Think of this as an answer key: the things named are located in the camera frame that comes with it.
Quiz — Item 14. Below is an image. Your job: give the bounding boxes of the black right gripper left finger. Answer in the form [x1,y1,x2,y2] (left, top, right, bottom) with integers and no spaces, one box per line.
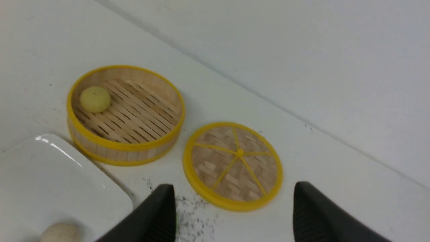
[97,184,177,242]

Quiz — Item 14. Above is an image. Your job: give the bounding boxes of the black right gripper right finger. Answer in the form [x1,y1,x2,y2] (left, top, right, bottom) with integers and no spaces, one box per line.
[293,181,389,242]

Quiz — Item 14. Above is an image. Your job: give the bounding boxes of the yellow steamed bun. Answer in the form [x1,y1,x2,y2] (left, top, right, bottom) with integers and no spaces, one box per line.
[80,86,112,113]

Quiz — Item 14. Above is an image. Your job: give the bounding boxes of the white steamed bun on plate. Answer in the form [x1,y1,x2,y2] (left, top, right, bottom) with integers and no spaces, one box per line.
[40,223,81,242]

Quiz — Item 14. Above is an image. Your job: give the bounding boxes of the white square plate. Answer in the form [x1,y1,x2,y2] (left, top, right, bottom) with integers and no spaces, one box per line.
[0,134,133,242]

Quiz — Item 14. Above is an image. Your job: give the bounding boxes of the bamboo steamer lid yellow rim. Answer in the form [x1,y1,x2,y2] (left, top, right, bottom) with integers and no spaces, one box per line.
[183,122,284,212]

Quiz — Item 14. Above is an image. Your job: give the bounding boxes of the bamboo steamer basket yellow rims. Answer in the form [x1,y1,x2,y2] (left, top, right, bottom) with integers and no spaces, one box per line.
[67,65,186,166]

